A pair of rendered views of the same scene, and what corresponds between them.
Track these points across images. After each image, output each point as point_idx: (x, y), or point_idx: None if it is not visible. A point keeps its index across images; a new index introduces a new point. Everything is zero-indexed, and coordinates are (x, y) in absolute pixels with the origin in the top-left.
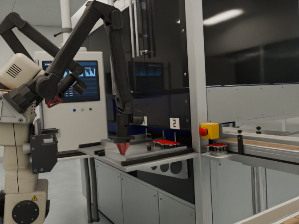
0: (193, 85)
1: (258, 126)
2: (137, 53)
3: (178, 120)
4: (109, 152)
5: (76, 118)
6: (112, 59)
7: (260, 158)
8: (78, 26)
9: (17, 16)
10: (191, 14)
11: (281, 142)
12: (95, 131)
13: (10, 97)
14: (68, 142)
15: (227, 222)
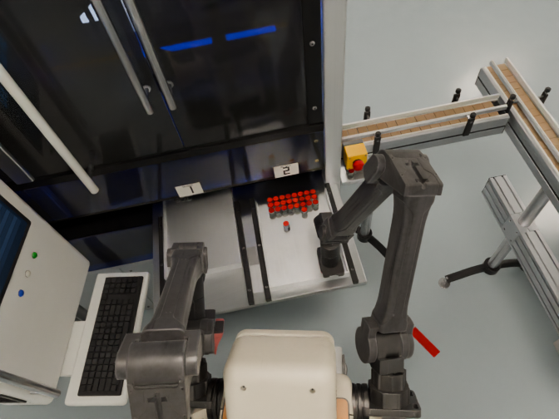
0: (335, 119)
1: (368, 108)
2: (174, 105)
3: (295, 165)
4: (290, 284)
5: (35, 298)
6: (368, 211)
7: (399, 147)
8: (422, 238)
9: (198, 349)
10: (341, 16)
11: (422, 125)
12: (66, 271)
13: (418, 405)
14: (59, 337)
15: None
